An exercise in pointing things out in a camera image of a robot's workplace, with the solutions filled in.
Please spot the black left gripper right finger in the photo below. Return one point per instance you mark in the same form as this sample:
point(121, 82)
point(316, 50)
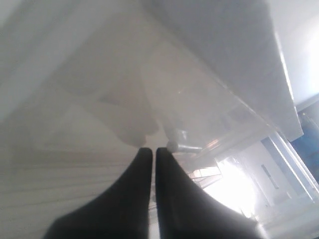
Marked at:
point(185, 211)

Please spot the white plastic drawer cabinet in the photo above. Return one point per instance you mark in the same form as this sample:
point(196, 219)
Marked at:
point(84, 84)

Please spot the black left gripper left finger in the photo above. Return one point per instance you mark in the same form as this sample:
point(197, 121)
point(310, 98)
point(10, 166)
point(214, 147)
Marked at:
point(121, 212)

